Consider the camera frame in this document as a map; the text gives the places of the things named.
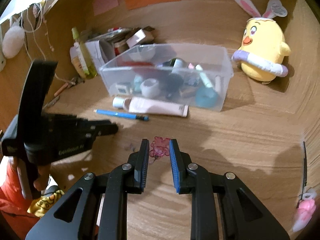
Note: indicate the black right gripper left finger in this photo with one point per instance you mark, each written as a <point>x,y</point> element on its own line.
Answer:
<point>95,207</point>

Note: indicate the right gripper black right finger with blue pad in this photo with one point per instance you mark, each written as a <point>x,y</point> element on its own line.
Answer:
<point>222,206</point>

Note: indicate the pink crystal hair clip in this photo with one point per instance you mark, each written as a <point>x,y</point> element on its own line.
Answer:
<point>159,148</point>

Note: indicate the blue staples box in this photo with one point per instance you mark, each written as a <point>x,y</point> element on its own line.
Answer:
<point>191,79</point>

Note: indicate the green pump bottle white label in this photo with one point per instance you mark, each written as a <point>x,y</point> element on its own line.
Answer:
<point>175,63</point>

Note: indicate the person's left hand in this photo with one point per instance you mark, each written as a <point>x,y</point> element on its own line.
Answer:
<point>43,172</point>

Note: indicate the blue pencil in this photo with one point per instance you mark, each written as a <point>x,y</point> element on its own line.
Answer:
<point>121,115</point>

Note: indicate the yellow-green tall bottle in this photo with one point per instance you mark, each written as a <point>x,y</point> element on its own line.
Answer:
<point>84,56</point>

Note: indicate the white fluffy pompom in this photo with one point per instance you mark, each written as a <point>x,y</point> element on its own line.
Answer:
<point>13,41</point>

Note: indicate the pink cream tube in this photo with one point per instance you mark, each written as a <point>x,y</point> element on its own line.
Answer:
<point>148,106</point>

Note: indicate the stack of papers and books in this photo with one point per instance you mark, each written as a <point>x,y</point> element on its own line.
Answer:
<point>101,46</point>

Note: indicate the white tape roll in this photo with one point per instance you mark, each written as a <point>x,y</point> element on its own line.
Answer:
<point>150,88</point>

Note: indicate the teal tape roll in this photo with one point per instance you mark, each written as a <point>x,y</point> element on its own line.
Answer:
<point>206,97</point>

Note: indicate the red cap lip balm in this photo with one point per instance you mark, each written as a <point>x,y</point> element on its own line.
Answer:
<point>218,84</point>

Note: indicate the white green tube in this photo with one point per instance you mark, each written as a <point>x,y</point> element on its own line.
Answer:
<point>205,79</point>

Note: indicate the clear plastic storage bin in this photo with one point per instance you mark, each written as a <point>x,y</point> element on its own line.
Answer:
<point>124,74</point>

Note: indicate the small cardboard box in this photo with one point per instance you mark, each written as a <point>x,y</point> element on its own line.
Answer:
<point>140,37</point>

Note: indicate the black cylindrical bottle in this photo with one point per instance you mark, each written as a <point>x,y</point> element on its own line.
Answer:
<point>172,85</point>

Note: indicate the pink sticky note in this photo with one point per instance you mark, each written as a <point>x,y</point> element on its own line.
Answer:
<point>102,6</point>

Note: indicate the yellow chick plush bunny ears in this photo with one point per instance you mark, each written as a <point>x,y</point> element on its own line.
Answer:
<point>263,47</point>

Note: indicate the pink plush keychain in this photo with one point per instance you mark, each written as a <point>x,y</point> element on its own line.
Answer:
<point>305,210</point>

